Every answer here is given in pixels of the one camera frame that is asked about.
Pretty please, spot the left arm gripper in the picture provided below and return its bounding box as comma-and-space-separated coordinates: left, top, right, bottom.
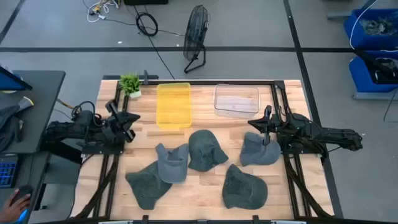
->
102, 99, 141, 145

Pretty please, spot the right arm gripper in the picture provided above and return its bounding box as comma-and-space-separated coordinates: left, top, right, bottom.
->
248, 105, 289, 146

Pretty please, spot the yellow translucent plastic bin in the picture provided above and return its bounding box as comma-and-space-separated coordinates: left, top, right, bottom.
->
156, 82, 193, 130

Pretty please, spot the dark green cap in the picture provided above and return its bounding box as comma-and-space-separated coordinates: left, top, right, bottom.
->
124, 161, 174, 211
221, 164, 269, 210
187, 129, 229, 173

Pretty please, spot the blue-grey cap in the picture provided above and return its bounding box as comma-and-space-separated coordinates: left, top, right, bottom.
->
155, 142, 190, 185
239, 131, 282, 167

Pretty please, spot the clear plastic bin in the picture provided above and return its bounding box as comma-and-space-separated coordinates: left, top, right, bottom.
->
213, 83, 261, 119

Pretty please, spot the small potted green plant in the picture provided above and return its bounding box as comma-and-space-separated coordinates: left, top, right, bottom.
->
118, 72, 142, 100

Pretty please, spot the black desk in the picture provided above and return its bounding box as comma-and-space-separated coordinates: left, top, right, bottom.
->
0, 70, 67, 156
0, 151, 52, 224

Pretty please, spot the grey glove with yellow tip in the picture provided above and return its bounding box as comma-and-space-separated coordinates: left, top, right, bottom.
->
17, 95, 35, 113

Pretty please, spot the blue plastic storage bin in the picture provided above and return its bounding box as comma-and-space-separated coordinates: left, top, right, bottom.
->
343, 7, 398, 51
348, 50, 398, 94

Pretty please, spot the black floor fan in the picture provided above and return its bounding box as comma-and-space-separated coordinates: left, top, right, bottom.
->
182, 4, 211, 75

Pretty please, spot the black box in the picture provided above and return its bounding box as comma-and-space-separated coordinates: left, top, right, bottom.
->
123, 0, 170, 6

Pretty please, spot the dark grey bag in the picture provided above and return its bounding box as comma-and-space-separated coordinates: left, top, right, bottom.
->
0, 104, 25, 153

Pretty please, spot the flat computer monitor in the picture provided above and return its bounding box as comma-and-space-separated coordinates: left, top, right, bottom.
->
0, 64, 34, 92

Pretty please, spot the black computer mouse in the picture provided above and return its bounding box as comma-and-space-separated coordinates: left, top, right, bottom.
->
11, 184, 34, 203

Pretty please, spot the black keyboard with blue backlight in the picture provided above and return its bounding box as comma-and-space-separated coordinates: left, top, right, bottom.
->
0, 154, 20, 189

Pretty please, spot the person's hand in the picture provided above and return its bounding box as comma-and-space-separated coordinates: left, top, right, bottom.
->
0, 188, 32, 223

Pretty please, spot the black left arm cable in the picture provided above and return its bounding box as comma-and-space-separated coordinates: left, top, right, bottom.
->
70, 100, 104, 125

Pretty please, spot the long black floor cable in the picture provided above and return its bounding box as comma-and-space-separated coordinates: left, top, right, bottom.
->
124, 2, 187, 80

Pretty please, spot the black aluminium table frame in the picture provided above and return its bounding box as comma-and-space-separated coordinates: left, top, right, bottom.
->
70, 73, 336, 224

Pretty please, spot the coiled black cable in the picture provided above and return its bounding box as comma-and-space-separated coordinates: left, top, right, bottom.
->
135, 11, 159, 37

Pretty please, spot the white cable bundle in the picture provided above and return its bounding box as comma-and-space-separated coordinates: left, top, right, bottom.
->
82, 0, 121, 24

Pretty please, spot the thin white cable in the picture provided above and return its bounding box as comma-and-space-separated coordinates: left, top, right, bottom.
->
349, 0, 398, 54

